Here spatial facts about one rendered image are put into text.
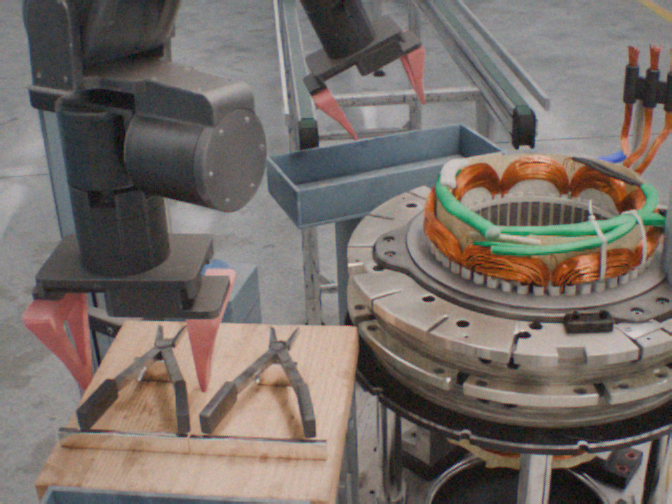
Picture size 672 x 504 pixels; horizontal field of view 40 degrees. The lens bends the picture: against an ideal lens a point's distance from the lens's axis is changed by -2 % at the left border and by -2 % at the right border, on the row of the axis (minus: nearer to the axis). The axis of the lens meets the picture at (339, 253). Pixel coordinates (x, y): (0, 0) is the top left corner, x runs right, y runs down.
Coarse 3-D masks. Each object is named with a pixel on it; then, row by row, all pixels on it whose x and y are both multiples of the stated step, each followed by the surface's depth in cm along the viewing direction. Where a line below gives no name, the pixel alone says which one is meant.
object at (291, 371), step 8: (280, 352) 67; (288, 352) 67; (280, 360) 66; (288, 360) 66; (288, 368) 65; (296, 368) 65; (288, 376) 65; (296, 376) 64; (296, 384) 64; (296, 392) 63
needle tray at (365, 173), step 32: (448, 128) 114; (288, 160) 108; (320, 160) 109; (352, 160) 111; (384, 160) 112; (416, 160) 114; (448, 160) 114; (288, 192) 101; (320, 192) 99; (352, 192) 100; (384, 192) 102; (320, 224) 101; (352, 224) 106
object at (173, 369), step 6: (168, 348) 68; (162, 354) 68; (168, 354) 67; (168, 360) 67; (174, 360) 67; (168, 366) 66; (174, 366) 66; (168, 372) 66; (174, 372) 65; (180, 372) 65; (174, 378) 65; (180, 378) 65
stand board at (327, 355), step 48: (144, 336) 74; (240, 336) 74; (288, 336) 74; (336, 336) 73; (96, 384) 69; (144, 384) 68; (192, 384) 68; (336, 384) 68; (192, 432) 63; (240, 432) 63; (288, 432) 63; (336, 432) 63; (48, 480) 59; (96, 480) 59; (144, 480) 59; (192, 480) 59; (240, 480) 59; (288, 480) 59; (336, 480) 61
